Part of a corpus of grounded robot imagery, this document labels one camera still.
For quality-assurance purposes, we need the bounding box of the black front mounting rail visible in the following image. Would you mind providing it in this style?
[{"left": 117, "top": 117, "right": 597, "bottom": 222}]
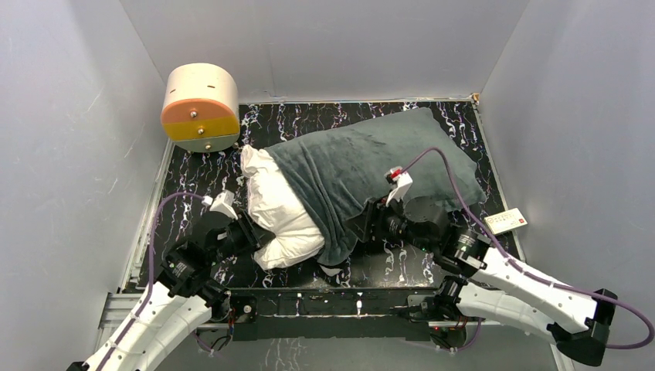
[{"left": 231, "top": 288, "right": 455, "bottom": 341}]

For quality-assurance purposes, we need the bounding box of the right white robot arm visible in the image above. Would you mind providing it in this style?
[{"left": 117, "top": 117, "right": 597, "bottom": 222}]
[{"left": 346, "top": 198, "right": 616, "bottom": 366}]

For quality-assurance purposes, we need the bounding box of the zebra and grey pillowcase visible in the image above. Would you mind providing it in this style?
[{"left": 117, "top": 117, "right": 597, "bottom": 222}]
[{"left": 264, "top": 107, "right": 486, "bottom": 267}]

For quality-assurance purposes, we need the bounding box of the cream and orange cylindrical container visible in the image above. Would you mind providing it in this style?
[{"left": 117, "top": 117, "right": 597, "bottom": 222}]
[{"left": 161, "top": 63, "right": 240, "bottom": 153}]

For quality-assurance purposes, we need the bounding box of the white tag card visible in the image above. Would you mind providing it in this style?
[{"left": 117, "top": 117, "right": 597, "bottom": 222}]
[{"left": 484, "top": 208, "right": 528, "bottom": 236}]

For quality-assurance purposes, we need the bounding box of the white pillow insert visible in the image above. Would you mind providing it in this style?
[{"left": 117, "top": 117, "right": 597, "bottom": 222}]
[{"left": 240, "top": 145, "right": 324, "bottom": 271}]

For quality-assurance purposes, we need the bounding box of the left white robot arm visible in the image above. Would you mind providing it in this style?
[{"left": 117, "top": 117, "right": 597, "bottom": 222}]
[{"left": 69, "top": 212, "right": 275, "bottom": 370}]

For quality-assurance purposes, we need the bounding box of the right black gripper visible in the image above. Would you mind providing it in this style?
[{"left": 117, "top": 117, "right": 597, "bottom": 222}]
[{"left": 342, "top": 189, "right": 435, "bottom": 254}]

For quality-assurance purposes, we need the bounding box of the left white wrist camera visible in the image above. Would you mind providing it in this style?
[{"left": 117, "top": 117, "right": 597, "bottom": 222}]
[{"left": 202, "top": 190, "right": 238, "bottom": 220}]

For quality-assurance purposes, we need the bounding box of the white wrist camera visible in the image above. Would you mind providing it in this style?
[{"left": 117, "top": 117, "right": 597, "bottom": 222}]
[
  {"left": 385, "top": 167, "right": 413, "bottom": 206},
  {"left": 202, "top": 190, "right": 238, "bottom": 220}
]

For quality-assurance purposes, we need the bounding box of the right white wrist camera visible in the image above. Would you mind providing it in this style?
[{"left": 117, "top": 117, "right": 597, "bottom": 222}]
[{"left": 385, "top": 167, "right": 413, "bottom": 206}]

